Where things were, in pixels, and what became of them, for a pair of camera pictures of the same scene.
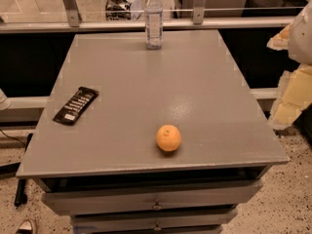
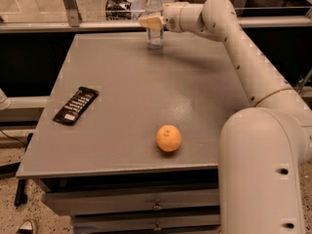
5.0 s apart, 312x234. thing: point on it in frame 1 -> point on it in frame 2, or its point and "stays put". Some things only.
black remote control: [73, 110] stays put
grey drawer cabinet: [107, 172] stays put
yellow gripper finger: [281, 41] -> [158, 15]
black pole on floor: [20, 197] stays put
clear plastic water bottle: [153, 19] stays put
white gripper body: [301, 38] -> [173, 18]
